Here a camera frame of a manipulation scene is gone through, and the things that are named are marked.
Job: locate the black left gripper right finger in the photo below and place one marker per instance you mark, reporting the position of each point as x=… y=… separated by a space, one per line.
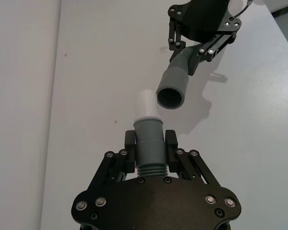
x=194 y=167

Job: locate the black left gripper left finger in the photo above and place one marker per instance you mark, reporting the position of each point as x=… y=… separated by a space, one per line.
x=110 y=167

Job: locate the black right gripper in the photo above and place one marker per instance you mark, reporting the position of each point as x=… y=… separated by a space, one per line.
x=204 y=19

